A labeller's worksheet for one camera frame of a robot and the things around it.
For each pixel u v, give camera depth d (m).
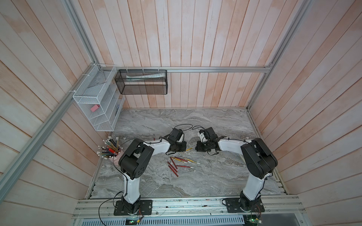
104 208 0.75
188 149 0.96
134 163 0.50
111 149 0.82
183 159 0.92
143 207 0.73
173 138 0.77
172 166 0.88
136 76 0.90
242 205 0.67
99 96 0.70
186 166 0.88
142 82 1.04
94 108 0.82
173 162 0.90
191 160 0.90
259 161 0.50
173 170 0.86
